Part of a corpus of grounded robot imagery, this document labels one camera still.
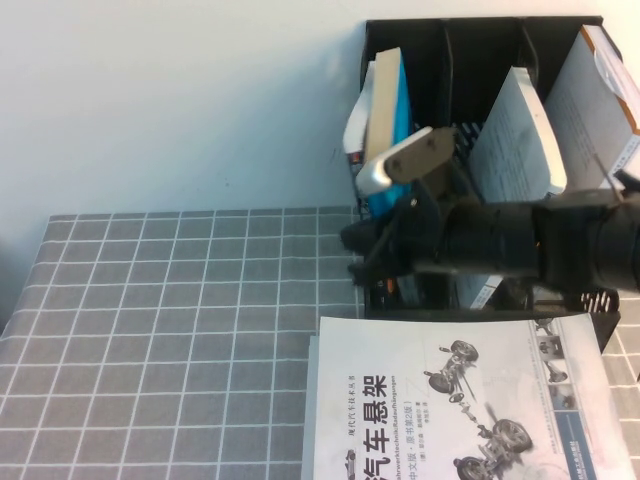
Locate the blue grey Billion Dollar book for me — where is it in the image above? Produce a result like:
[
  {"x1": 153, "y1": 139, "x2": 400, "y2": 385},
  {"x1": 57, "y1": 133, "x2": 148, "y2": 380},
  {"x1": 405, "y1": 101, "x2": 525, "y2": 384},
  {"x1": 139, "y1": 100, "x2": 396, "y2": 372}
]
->
[{"x1": 363, "y1": 47, "x2": 424, "y2": 307}]

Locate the white book with orange trim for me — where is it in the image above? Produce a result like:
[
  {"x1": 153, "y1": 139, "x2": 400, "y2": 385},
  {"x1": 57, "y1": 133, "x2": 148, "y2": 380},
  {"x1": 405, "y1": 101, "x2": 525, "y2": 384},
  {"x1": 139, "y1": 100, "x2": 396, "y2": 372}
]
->
[{"x1": 542, "y1": 24, "x2": 640, "y2": 204}]

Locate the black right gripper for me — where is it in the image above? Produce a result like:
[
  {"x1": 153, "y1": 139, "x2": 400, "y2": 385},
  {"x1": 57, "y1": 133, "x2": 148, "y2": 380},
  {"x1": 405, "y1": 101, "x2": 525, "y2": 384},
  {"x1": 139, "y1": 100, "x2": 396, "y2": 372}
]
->
[{"x1": 339, "y1": 187, "x2": 452, "y2": 290}]

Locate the thin white paperback book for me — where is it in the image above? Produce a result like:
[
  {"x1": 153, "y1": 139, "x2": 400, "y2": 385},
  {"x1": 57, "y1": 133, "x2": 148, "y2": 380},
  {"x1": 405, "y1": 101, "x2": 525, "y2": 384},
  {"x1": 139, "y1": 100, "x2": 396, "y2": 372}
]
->
[{"x1": 467, "y1": 65, "x2": 570, "y2": 310}]

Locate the black plastic book stand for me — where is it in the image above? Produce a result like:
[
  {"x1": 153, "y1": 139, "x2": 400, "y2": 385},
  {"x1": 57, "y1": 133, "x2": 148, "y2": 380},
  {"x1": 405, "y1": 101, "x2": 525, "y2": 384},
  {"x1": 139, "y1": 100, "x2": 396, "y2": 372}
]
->
[{"x1": 357, "y1": 17, "x2": 623, "y2": 351}]

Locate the dark spine robotics book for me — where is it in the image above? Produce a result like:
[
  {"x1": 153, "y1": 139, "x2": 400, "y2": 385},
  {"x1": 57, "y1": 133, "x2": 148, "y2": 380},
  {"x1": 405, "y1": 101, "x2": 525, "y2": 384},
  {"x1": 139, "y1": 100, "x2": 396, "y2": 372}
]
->
[{"x1": 342, "y1": 59, "x2": 386, "y2": 221}]

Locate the white car suspension book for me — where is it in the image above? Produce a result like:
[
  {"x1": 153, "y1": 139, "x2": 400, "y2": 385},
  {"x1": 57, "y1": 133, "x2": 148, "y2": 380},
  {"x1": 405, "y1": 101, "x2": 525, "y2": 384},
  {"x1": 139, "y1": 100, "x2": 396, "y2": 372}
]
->
[{"x1": 310, "y1": 313, "x2": 622, "y2": 480}]

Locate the grey checked tablecloth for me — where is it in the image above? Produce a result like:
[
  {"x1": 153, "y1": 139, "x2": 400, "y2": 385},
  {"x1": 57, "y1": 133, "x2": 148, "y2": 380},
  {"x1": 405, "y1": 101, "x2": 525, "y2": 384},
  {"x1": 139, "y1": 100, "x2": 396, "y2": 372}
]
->
[{"x1": 0, "y1": 192, "x2": 640, "y2": 480}]

